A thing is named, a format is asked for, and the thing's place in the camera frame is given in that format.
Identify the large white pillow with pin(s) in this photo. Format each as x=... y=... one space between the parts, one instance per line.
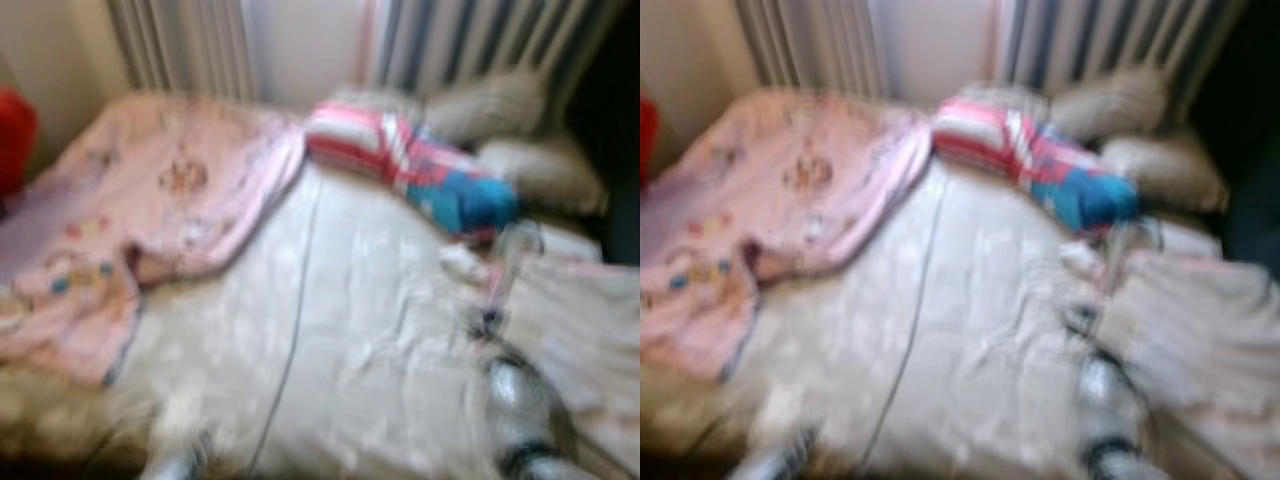
x=1190 y=340
x=580 y=340

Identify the striped grey curtain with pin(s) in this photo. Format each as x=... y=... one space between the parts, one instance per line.
x=480 y=40
x=1100 y=40

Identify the grey pillow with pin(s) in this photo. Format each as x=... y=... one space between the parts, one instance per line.
x=545 y=170
x=1110 y=100
x=490 y=105
x=1165 y=165

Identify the red white blue striped pillow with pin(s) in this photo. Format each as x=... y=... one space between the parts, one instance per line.
x=1035 y=160
x=410 y=165

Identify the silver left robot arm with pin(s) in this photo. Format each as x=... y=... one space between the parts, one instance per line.
x=175 y=460
x=785 y=460

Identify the grey floral bed sheet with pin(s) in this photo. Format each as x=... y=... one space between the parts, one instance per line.
x=350 y=330
x=960 y=330

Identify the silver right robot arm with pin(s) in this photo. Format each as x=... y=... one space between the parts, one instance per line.
x=1110 y=410
x=520 y=400

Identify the pink cartoon bear blanket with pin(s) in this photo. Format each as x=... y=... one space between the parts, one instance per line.
x=150 y=200
x=790 y=190

